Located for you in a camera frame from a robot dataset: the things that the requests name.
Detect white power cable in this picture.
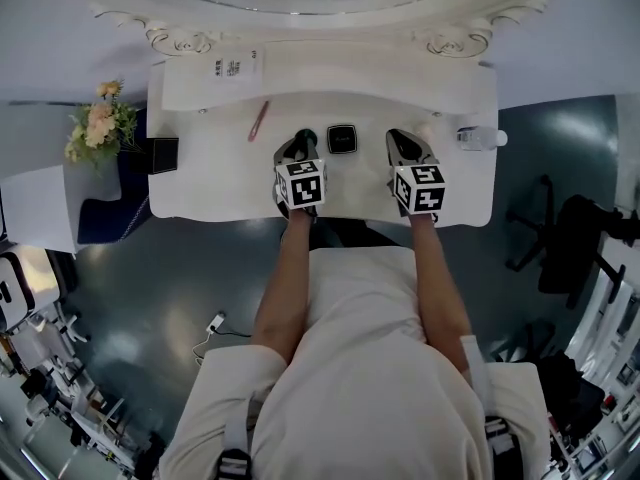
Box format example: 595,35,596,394
192,330,216,367

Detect black office chair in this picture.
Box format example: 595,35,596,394
504,175,640,309
492,317,606,439

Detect person's right forearm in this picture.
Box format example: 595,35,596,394
408,212,474,379

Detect oval mirror ornate white frame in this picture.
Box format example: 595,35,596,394
29,0,551,59

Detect black square compact case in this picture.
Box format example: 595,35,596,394
326,124,358,155

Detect navy blue stool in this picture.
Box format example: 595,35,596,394
77,107,151,245

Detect white side table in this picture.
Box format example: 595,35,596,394
0,165,124,254

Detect person's grey harness strap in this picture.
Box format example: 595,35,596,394
459,335,524,480
214,397,261,480

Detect person's right grey harness strap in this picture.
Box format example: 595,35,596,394
459,335,524,480

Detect black square vase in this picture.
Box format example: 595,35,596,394
132,136,180,175

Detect pink pencil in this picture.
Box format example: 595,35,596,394
247,100,270,143

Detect yellow pink artificial flowers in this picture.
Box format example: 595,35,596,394
63,78,139,172

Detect cluttered white workbench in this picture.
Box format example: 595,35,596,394
0,327,166,480

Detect white paper label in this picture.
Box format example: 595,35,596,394
207,47,266,87

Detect clear plastic bottle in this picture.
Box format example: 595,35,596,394
455,125,509,152

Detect white dressing table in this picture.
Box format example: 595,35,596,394
146,42,500,228

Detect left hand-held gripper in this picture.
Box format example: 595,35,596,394
273,136,329,210

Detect person's left forearm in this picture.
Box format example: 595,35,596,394
249,207,316,364

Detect person's cream dress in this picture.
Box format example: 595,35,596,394
159,246,554,480

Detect white robot head black face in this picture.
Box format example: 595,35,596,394
0,247,61,332

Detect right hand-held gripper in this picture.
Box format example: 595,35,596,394
385,128,446,216

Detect person's left grey harness strap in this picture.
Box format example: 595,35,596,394
214,397,261,480

